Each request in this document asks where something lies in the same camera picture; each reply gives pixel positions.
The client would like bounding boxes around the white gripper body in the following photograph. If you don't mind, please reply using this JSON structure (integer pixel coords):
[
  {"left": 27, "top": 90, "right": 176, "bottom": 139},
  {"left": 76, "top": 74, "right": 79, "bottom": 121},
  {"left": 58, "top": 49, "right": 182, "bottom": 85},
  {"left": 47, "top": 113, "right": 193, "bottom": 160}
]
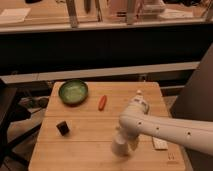
[{"left": 116, "top": 127, "right": 139, "bottom": 151}]

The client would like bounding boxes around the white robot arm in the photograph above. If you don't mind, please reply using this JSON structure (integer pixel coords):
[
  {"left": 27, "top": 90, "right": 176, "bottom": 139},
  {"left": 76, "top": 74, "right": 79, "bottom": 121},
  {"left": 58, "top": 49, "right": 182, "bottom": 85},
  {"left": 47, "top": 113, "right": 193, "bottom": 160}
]
[{"left": 119, "top": 96, "right": 213, "bottom": 155}]

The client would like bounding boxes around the white rectangular sponge block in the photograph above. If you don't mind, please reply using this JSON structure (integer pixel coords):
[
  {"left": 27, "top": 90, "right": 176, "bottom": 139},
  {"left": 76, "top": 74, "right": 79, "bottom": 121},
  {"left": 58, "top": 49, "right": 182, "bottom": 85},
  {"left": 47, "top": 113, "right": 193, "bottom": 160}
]
[{"left": 152, "top": 137, "right": 168, "bottom": 150}]

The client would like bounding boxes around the white glue bottle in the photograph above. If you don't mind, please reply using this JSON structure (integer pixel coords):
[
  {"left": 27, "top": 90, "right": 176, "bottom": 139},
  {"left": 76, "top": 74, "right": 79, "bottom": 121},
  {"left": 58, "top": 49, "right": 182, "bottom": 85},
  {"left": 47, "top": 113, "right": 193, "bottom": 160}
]
[{"left": 136, "top": 90, "right": 144, "bottom": 98}]

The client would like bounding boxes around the orange carrot toy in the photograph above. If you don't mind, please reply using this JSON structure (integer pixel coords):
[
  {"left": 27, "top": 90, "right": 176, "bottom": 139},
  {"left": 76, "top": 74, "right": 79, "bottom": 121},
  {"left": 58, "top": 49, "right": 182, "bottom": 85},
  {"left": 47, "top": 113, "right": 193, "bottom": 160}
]
[{"left": 98, "top": 95, "right": 107, "bottom": 111}]

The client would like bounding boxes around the green bowl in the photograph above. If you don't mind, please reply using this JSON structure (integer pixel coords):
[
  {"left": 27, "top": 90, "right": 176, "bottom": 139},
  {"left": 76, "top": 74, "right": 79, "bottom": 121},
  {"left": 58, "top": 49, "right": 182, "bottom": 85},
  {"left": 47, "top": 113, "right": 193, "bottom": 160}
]
[{"left": 58, "top": 79, "right": 88, "bottom": 105}]

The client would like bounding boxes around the white paper sheet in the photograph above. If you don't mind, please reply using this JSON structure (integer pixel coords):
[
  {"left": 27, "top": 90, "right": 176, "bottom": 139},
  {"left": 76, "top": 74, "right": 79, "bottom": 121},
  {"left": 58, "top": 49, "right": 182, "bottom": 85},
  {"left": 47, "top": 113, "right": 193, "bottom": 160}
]
[{"left": 0, "top": 8, "right": 31, "bottom": 24}]

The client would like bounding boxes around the metal frame post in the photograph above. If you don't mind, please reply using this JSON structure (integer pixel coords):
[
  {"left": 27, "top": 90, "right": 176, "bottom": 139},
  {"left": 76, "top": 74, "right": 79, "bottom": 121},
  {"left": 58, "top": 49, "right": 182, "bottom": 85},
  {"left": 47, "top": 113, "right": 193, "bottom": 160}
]
[{"left": 66, "top": 0, "right": 78, "bottom": 28}]

